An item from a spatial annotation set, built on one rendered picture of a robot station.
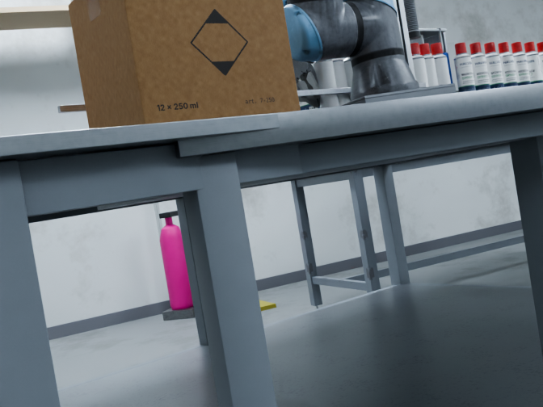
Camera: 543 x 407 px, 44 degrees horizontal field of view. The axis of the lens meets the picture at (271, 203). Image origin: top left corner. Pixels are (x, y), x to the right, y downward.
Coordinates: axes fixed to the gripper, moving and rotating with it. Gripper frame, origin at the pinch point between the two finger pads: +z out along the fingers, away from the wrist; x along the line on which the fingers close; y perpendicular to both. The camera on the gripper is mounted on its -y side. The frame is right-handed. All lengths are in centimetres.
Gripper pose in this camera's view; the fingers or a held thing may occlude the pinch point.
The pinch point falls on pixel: (317, 102)
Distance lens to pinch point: 178.1
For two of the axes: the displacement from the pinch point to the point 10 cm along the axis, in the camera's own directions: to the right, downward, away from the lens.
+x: -6.1, 6.2, -4.9
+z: 5.4, 7.8, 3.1
